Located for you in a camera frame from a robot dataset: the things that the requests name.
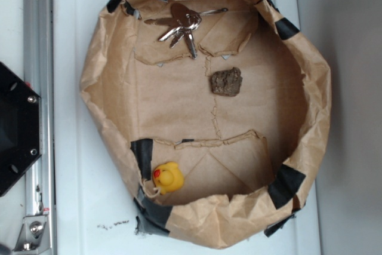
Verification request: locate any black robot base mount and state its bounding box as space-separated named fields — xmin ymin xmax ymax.
xmin=1 ymin=63 xmax=41 ymax=196

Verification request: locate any brown paper bag bin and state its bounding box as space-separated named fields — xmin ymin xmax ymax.
xmin=80 ymin=0 xmax=331 ymax=248

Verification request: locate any aluminium extrusion rail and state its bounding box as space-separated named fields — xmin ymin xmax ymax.
xmin=23 ymin=0 xmax=57 ymax=254

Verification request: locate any metal corner bracket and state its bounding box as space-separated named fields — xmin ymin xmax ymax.
xmin=13 ymin=215 xmax=50 ymax=254

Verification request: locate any brown rock chunk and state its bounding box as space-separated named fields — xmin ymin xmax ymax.
xmin=210 ymin=67 xmax=243 ymax=97

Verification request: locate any yellow rubber duck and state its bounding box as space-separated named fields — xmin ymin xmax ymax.
xmin=152 ymin=162 xmax=184 ymax=195

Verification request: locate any silver key bunch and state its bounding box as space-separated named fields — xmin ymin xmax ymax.
xmin=144 ymin=3 xmax=228 ymax=59

